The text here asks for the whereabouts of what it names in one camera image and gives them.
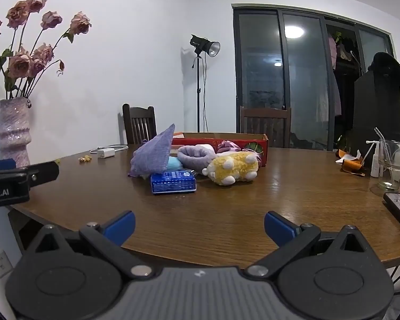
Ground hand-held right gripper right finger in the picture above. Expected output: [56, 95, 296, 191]
[246, 211, 375, 277]

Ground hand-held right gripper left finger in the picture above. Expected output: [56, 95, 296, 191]
[27, 211, 154, 278]

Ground purple knit cloth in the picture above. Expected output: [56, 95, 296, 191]
[128, 123, 176, 178]

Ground pink satin scrunchie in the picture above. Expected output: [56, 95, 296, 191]
[217, 139, 242, 156]

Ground printed cardboard box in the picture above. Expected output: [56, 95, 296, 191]
[171, 132, 269, 167]

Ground purple white ceramic vase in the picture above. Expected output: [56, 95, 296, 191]
[0, 97, 32, 169]

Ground blue tissue pack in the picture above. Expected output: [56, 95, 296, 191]
[150, 170, 197, 195]

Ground yellow plush toy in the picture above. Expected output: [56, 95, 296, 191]
[202, 151, 262, 186]

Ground light blue plush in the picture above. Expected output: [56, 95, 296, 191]
[167, 157, 183, 173]

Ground bunch of dried pink roses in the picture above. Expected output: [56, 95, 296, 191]
[0, 0, 92, 101]

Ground dark wooden chair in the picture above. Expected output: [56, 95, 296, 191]
[122, 103, 157, 145]
[240, 106, 292, 149]

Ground white spray bottle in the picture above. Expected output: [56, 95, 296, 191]
[366, 139, 381, 178]

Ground clear drinking glass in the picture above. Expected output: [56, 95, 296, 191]
[377, 139, 400, 193]

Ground large black case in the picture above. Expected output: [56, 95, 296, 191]
[353, 71, 400, 157]

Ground dark sliding glass door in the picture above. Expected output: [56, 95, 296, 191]
[231, 4, 395, 151]

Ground person in black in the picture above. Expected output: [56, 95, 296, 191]
[317, 33, 364, 124]

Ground black jacket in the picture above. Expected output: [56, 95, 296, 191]
[367, 52, 400, 93]

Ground white cable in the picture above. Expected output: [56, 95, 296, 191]
[90, 144, 129, 154]

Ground white wall socket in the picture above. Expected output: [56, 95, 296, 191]
[0, 250, 13, 279]

